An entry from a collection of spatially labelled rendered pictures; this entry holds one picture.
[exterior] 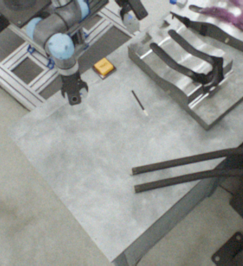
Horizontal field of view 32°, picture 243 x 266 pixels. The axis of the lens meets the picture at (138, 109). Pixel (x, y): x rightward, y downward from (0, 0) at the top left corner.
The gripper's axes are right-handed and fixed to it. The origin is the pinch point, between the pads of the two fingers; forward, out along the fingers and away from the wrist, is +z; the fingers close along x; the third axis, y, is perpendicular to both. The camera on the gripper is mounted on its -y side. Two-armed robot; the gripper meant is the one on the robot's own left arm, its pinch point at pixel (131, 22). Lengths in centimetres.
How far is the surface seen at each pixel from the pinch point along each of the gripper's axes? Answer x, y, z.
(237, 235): -5, -91, 93
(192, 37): -19.6, -18.1, 6.6
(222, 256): 9, -94, 93
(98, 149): 42, -36, 15
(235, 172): 5, -77, 5
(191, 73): -6.6, -34.3, 3.3
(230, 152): 3, -70, 3
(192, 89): -1.7, -41.2, 1.7
